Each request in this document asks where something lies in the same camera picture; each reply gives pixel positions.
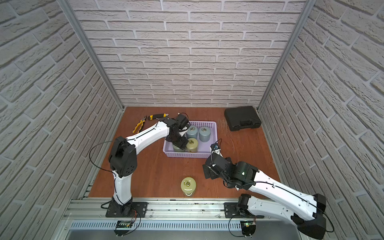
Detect green tea canister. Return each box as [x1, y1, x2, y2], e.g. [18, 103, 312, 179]
[172, 144, 186, 152]

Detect yellow-green tea canister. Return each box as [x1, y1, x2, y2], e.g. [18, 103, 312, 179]
[181, 177, 197, 197]
[186, 138, 199, 153]

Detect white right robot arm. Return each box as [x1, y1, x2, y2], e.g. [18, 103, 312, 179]
[203, 153, 327, 240]

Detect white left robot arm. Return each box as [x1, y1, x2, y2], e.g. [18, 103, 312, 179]
[106, 114, 190, 218]

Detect blue tea canister back middle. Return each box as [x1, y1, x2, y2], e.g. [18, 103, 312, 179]
[187, 126, 199, 139]

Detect blue tea canister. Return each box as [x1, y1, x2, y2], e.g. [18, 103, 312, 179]
[187, 126, 199, 139]
[199, 126, 211, 143]

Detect lavender perforated plastic basket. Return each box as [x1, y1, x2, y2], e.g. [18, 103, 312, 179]
[163, 121, 218, 159]

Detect blue tea canister back right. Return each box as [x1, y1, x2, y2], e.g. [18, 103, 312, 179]
[199, 126, 211, 143]

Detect yellow black utility knife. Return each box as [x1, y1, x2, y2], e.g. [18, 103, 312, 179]
[147, 114, 169, 121]

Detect yellow black pliers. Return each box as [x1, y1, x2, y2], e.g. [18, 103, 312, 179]
[133, 116, 147, 134]

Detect black plastic tool case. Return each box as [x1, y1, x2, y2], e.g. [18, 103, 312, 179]
[224, 106, 262, 132]

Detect right controller board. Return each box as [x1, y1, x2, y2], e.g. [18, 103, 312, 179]
[240, 221, 256, 237]

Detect controller board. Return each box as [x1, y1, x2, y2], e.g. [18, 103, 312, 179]
[114, 221, 135, 237]
[240, 221, 256, 237]

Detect left controller board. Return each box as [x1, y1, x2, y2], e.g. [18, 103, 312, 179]
[114, 221, 135, 237]

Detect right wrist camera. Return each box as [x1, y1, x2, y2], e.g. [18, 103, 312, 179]
[211, 143, 221, 155]

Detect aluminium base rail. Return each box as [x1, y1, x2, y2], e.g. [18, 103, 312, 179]
[59, 198, 287, 234]

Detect aluminium corner frame post left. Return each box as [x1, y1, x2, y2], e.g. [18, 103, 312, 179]
[58, 0, 125, 112]

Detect aluminium corner frame post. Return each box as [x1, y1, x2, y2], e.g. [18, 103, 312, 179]
[58, 0, 125, 112]
[257, 0, 316, 112]

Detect aluminium corner frame post right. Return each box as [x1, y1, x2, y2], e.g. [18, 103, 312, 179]
[257, 0, 316, 112]

